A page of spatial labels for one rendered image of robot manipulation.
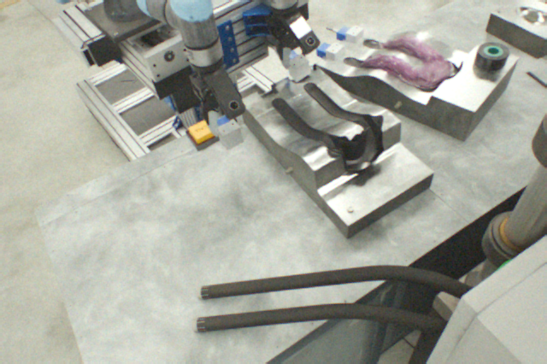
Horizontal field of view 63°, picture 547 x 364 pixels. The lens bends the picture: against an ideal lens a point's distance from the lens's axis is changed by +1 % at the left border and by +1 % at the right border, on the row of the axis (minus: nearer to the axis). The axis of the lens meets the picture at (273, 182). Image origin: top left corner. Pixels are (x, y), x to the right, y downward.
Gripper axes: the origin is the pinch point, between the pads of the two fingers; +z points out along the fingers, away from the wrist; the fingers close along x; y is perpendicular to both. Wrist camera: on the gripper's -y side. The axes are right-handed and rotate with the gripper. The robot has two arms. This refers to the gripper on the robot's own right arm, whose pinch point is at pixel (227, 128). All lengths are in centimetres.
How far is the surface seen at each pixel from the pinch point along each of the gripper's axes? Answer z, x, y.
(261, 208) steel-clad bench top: 14.9, 2.1, -15.9
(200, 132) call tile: 11.3, 3.3, 15.3
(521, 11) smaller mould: 9, -105, -4
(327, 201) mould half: 8.9, -10.4, -27.5
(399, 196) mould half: 9.8, -25.2, -35.7
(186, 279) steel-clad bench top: 14.9, 26.4, -22.7
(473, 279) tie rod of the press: 12, -24, -60
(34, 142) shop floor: 96, 65, 158
